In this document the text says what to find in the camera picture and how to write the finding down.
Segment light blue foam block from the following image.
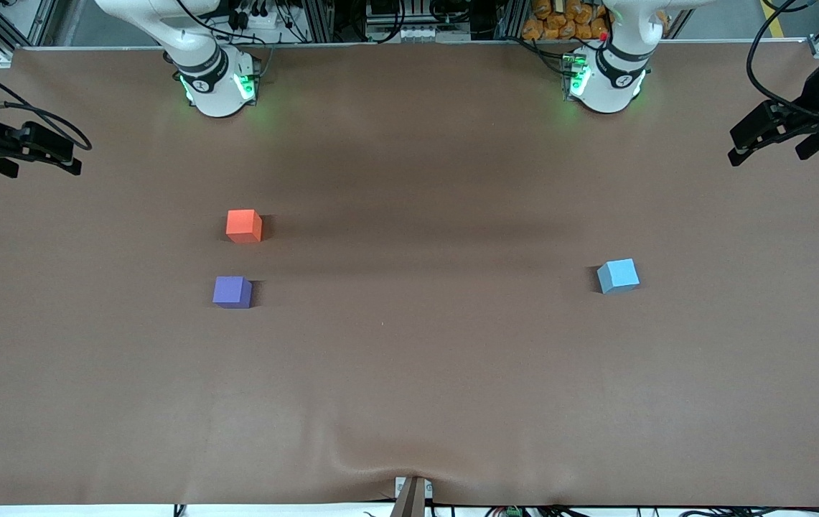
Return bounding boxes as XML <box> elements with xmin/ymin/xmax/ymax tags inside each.
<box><xmin>597</xmin><ymin>258</ymin><xmax>640</xmax><ymax>294</ymax></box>

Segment orange foam block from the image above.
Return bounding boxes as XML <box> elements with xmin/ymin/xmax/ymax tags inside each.
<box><xmin>226</xmin><ymin>209</ymin><xmax>263</xmax><ymax>244</ymax></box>

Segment purple foam block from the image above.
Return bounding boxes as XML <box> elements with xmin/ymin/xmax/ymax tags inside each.
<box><xmin>212</xmin><ymin>276</ymin><xmax>253</xmax><ymax>309</ymax></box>

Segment bag of orange items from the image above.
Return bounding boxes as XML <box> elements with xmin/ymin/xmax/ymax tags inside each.
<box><xmin>522</xmin><ymin>0</ymin><xmax>611</xmax><ymax>42</ymax></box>

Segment white power strip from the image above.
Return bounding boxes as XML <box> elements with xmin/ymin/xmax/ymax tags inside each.
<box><xmin>230</xmin><ymin>0</ymin><xmax>289</xmax><ymax>31</ymax></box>

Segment brown table mat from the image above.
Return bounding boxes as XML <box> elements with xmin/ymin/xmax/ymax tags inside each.
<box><xmin>0</xmin><ymin>42</ymin><xmax>819</xmax><ymax>508</ymax></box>

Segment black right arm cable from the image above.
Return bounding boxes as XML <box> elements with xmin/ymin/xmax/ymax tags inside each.
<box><xmin>0</xmin><ymin>54</ymin><xmax>93</xmax><ymax>152</ymax></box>

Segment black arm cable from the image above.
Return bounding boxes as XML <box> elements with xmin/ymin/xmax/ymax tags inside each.
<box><xmin>745</xmin><ymin>0</ymin><xmax>815</xmax><ymax>121</ymax></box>
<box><xmin>0</xmin><ymin>54</ymin><xmax>93</xmax><ymax>152</ymax></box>

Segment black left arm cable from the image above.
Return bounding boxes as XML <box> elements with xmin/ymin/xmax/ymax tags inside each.
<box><xmin>745</xmin><ymin>0</ymin><xmax>815</xmax><ymax>121</ymax></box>

